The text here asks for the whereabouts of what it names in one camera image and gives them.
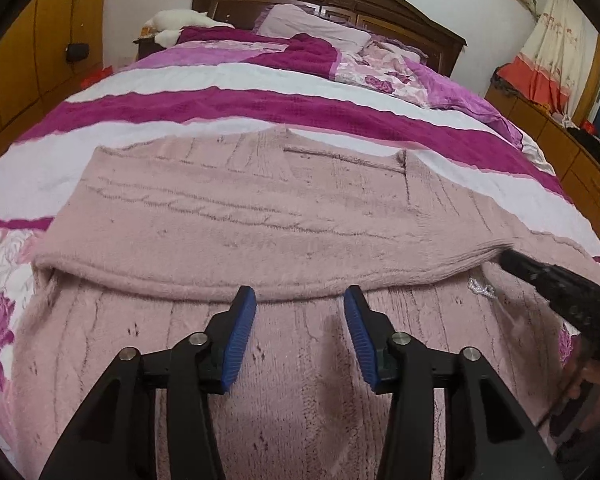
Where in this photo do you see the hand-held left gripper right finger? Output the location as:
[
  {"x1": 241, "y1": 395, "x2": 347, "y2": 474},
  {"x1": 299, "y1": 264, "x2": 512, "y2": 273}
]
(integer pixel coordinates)
[{"x1": 343, "y1": 284, "x2": 564, "y2": 480}]

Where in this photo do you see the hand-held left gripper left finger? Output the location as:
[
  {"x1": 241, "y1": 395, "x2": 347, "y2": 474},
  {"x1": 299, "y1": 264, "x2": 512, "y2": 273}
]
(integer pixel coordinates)
[{"x1": 39, "y1": 285, "x2": 257, "y2": 480}]

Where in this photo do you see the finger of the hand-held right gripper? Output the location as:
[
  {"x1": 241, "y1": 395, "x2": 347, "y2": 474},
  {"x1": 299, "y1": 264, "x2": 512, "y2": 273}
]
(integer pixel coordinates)
[{"x1": 499, "y1": 249, "x2": 600, "y2": 337}]

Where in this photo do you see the pink knitted sweater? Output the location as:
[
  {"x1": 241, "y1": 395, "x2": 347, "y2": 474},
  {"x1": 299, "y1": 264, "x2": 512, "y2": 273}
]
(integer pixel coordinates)
[{"x1": 12, "y1": 127, "x2": 600, "y2": 480}]

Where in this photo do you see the dark clothes pile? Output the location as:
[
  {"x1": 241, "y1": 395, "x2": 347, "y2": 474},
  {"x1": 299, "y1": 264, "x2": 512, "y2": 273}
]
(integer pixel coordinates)
[{"x1": 564, "y1": 122, "x2": 600, "y2": 183}]

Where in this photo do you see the low wooden cabinet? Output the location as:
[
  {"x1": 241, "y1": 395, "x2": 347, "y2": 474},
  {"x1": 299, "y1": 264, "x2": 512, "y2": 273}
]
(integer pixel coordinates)
[{"x1": 484, "y1": 79, "x2": 600, "y2": 243}]

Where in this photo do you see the magenta white striped floral blanket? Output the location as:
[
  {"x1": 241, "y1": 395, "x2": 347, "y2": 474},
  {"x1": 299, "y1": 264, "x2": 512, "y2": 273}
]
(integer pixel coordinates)
[{"x1": 0, "y1": 26, "x2": 600, "y2": 441}]

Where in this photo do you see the cream and red curtain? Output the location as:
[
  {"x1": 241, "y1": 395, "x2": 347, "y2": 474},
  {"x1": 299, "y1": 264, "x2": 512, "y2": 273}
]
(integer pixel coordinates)
[{"x1": 494, "y1": 0, "x2": 600, "y2": 117}]

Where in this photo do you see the purple floral quilt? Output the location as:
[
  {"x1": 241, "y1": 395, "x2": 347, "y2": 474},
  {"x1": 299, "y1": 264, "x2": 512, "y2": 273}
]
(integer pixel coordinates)
[{"x1": 330, "y1": 44, "x2": 556, "y2": 173}]

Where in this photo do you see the floral ruffled pillow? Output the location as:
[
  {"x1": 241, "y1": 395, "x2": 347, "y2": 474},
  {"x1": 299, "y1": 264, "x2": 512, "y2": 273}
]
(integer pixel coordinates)
[{"x1": 359, "y1": 34, "x2": 428, "y2": 63}]

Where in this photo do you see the red bag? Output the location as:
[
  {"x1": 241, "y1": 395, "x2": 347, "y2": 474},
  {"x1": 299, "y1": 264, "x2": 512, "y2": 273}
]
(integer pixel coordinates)
[{"x1": 79, "y1": 66, "x2": 113, "y2": 89}]

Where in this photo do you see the dark wooden nightstand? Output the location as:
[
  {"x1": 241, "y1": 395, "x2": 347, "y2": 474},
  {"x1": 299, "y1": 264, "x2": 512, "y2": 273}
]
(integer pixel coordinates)
[{"x1": 132, "y1": 30, "x2": 183, "y2": 62}]

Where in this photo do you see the lilac pillow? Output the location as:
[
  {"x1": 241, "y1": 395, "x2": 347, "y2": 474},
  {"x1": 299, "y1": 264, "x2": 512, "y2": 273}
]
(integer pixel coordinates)
[{"x1": 254, "y1": 3, "x2": 373, "y2": 54}]

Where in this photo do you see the white plush toy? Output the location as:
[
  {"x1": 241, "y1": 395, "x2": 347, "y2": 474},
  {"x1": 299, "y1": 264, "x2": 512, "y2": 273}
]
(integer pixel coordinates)
[{"x1": 144, "y1": 8, "x2": 237, "y2": 47}]

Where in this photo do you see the dark wooden headboard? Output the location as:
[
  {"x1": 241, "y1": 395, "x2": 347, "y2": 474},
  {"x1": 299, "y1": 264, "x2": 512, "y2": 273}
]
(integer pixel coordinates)
[{"x1": 190, "y1": 0, "x2": 468, "y2": 79}]

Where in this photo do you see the yellow wooden wardrobe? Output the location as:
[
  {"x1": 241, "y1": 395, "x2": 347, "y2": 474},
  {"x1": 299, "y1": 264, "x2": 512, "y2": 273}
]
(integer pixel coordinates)
[{"x1": 0, "y1": 0, "x2": 112, "y2": 177}]

